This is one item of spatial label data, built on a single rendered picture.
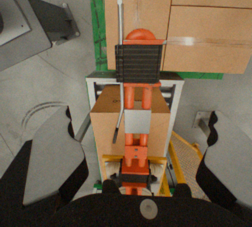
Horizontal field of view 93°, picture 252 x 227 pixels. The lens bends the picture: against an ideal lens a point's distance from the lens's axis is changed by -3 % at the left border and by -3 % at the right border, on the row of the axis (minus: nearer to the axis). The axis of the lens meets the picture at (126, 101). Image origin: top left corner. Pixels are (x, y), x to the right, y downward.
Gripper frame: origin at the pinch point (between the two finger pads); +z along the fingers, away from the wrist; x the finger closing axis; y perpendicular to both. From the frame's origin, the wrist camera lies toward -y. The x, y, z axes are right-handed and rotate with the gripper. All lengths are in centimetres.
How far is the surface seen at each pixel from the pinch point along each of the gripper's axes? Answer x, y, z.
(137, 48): 0.0, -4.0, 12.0
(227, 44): 61, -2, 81
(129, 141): -1.0, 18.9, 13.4
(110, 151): -12, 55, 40
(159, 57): 3.8, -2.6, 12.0
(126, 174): -1.5, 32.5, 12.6
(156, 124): 12, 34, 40
